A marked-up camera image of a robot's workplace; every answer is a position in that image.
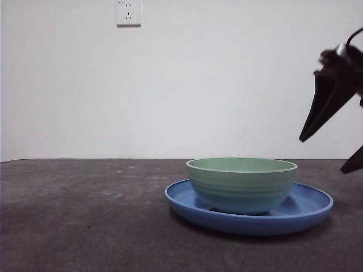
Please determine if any black cable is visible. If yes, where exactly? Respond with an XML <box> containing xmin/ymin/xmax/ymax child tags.
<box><xmin>345</xmin><ymin>27</ymin><xmax>363</xmax><ymax>48</ymax></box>

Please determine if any blue round plate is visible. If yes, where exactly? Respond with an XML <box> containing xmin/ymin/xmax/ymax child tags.
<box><xmin>163</xmin><ymin>178</ymin><xmax>334</xmax><ymax>236</ymax></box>

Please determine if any white wall socket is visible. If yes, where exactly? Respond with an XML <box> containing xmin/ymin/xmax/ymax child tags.
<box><xmin>116</xmin><ymin>0</ymin><xmax>142</xmax><ymax>28</ymax></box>

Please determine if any green ribbed bowl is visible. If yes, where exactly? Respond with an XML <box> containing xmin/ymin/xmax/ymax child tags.
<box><xmin>185</xmin><ymin>157</ymin><xmax>298</xmax><ymax>215</ymax></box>

